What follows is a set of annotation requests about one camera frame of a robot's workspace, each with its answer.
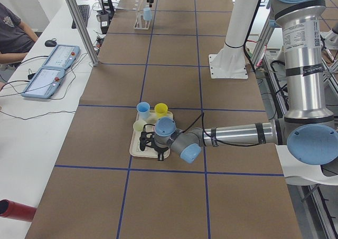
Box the light blue plastic cup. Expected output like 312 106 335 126
143 7 153 21

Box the pale green plastic cup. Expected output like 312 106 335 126
133 119 147 132

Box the yellow plastic cup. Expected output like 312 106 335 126
154 103 168 118

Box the cream plastic tray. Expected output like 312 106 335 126
129 110 174 159

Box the black keyboard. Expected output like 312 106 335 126
78 4 90 27

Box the upper teach pendant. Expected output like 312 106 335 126
42 44 80 69

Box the teach pendant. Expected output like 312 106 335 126
42 44 80 69
21 67 65 99

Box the black computer mouse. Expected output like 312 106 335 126
44 40 57 47

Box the lower teach pendant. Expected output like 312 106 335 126
21 67 65 99

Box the seated person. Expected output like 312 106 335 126
1 4 38 64

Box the red cylinder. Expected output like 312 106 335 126
1 199 36 222

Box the white chair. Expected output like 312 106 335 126
276 145 337 186

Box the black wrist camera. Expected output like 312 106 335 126
157 149 170 161

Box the white wire cup rack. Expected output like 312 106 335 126
134 0 152 30

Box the aluminium frame post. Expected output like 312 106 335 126
65 0 99 66

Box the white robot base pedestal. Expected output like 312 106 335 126
209 0 261 79

